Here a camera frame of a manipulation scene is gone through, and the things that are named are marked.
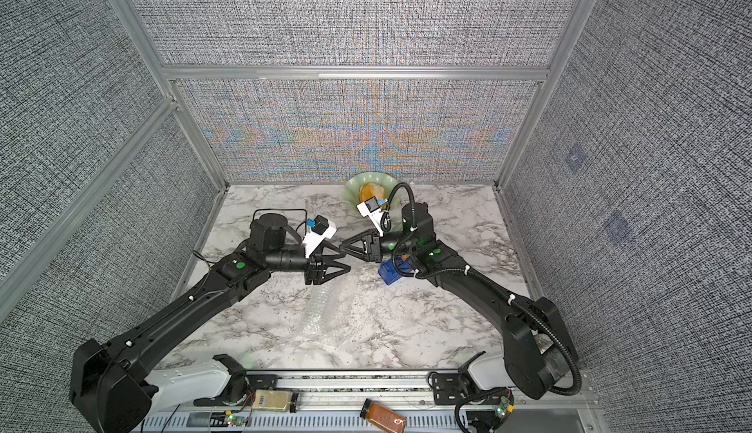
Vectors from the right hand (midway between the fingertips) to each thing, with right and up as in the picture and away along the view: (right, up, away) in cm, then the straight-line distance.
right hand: (342, 243), depth 68 cm
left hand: (+2, -4, +1) cm, 5 cm away
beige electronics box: (-17, -37, +1) cm, 41 cm away
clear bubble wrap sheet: (-2, -23, +18) cm, 29 cm away
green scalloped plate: (-1, +16, +45) cm, 48 cm away
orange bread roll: (+6, +15, +38) cm, 42 cm away
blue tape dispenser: (+12, -11, +21) cm, 26 cm away
